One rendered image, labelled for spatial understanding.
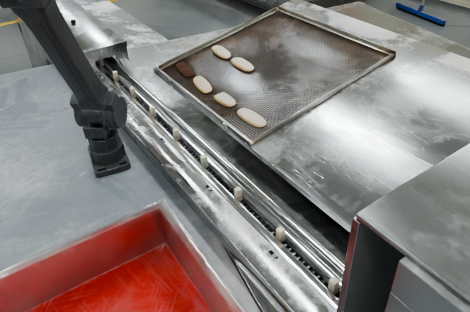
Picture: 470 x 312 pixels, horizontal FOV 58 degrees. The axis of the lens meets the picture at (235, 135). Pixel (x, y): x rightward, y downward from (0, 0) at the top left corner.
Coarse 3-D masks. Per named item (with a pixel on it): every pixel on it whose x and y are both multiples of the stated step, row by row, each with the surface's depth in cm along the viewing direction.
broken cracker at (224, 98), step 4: (224, 92) 115; (216, 96) 115; (220, 96) 114; (224, 96) 114; (228, 96) 114; (216, 100) 114; (220, 100) 113; (224, 100) 113; (228, 100) 112; (232, 100) 112; (224, 104) 112; (228, 104) 111; (232, 104) 111
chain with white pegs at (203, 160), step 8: (128, 88) 134; (144, 104) 125; (152, 112) 119; (160, 120) 118; (168, 128) 115; (176, 128) 109; (176, 136) 109; (184, 144) 109; (192, 152) 106; (200, 160) 103; (208, 168) 100; (216, 176) 98; (224, 184) 95; (232, 192) 93; (240, 192) 90; (240, 200) 91; (248, 208) 90; (256, 216) 87; (264, 224) 85; (272, 232) 83; (280, 232) 79; (280, 240) 81; (288, 248) 80; (304, 264) 77; (312, 272) 75; (336, 280) 70; (328, 288) 72; (336, 288) 71
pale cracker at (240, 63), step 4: (232, 60) 128; (236, 60) 127; (240, 60) 126; (244, 60) 126; (236, 64) 125; (240, 64) 125; (244, 64) 124; (248, 64) 124; (240, 68) 124; (244, 68) 123; (248, 68) 123; (252, 68) 123
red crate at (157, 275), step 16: (144, 256) 82; (160, 256) 81; (112, 272) 79; (128, 272) 79; (144, 272) 78; (160, 272) 78; (176, 272) 78; (80, 288) 76; (96, 288) 76; (112, 288) 76; (128, 288) 76; (144, 288) 76; (160, 288) 76; (176, 288) 75; (192, 288) 75; (48, 304) 74; (64, 304) 74; (80, 304) 74; (96, 304) 73; (112, 304) 73; (128, 304) 73; (144, 304) 73; (160, 304) 73; (176, 304) 73; (192, 304) 73
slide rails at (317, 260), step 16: (96, 64) 147; (112, 64) 147; (112, 80) 137; (128, 80) 136; (128, 96) 128; (144, 96) 128; (144, 112) 120; (160, 112) 120; (160, 128) 113; (176, 144) 107; (192, 144) 106; (192, 160) 101; (208, 160) 101; (208, 176) 96; (224, 176) 96; (224, 192) 92; (240, 208) 87; (256, 208) 88; (256, 224) 84; (272, 224) 84; (272, 240) 80; (288, 256) 77; (320, 256) 77; (304, 272) 74; (336, 272) 74; (320, 288) 71; (336, 304) 69
